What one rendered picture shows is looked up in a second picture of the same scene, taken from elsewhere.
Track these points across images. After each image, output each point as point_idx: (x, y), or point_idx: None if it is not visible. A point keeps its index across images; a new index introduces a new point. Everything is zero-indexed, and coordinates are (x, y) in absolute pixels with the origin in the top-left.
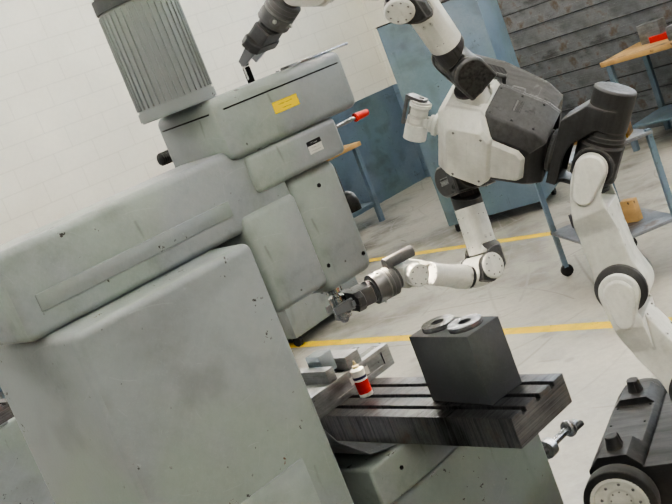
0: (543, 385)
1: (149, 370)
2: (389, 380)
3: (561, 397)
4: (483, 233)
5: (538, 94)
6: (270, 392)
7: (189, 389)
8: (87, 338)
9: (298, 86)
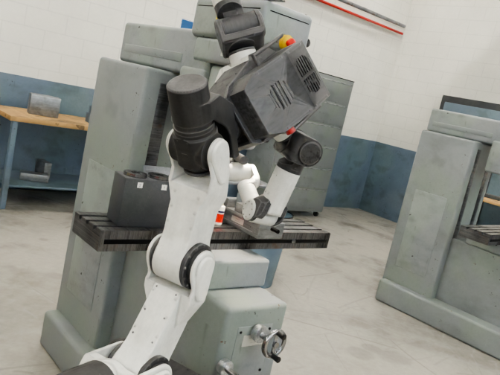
0: (97, 225)
1: (105, 87)
2: (227, 230)
3: (94, 240)
4: (266, 187)
5: (240, 79)
6: (122, 135)
7: (108, 106)
8: (100, 60)
9: None
